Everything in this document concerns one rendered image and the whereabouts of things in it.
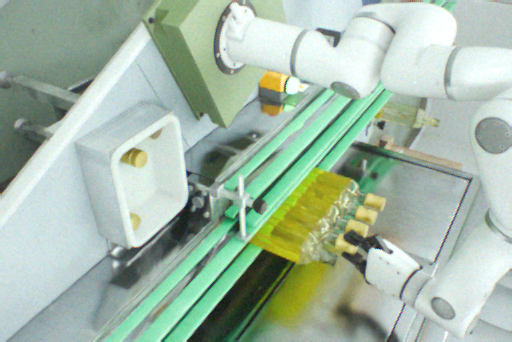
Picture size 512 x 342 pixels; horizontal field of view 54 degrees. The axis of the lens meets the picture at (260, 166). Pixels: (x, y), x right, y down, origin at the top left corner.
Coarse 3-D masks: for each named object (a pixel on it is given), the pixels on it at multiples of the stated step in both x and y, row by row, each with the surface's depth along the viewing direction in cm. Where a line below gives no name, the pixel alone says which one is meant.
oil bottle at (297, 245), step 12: (264, 228) 113; (276, 228) 113; (288, 228) 113; (252, 240) 115; (264, 240) 113; (276, 240) 111; (288, 240) 110; (300, 240) 110; (312, 240) 110; (276, 252) 113; (288, 252) 111; (300, 252) 109; (312, 252) 109
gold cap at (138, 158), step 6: (132, 150) 93; (138, 150) 93; (126, 156) 93; (132, 156) 92; (138, 156) 92; (144, 156) 94; (126, 162) 93; (132, 162) 92; (138, 162) 93; (144, 162) 94; (138, 168) 93
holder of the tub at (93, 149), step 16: (128, 112) 94; (144, 112) 94; (160, 112) 94; (96, 128) 90; (112, 128) 90; (128, 128) 89; (144, 128) 89; (80, 144) 86; (96, 144) 85; (112, 144) 85; (80, 160) 88; (96, 160) 86; (96, 176) 88; (112, 176) 86; (96, 192) 91; (112, 192) 88; (96, 208) 94; (112, 208) 91; (112, 224) 94; (112, 240) 97; (112, 256) 102; (128, 256) 101
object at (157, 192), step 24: (168, 120) 92; (144, 144) 99; (168, 144) 99; (120, 168) 96; (144, 168) 102; (168, 168) 102; (120, 192) 87; (144, 192) 104; (168, 192) 106; (144, 216) 101; (168, 216) 102; (144, 240) 97
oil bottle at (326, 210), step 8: (296, 192) 123; (288, 200) 121; (296, 200) 121; (304, 200) 121; (312, 200) 121; (320, 200) 121; (304, 208) 118; (312, 208) 118; (320, 208) 118; (328, 208) 118; (336, 208) 118; (320, 216) 116; (328, 216) 116; (336, 216) 117
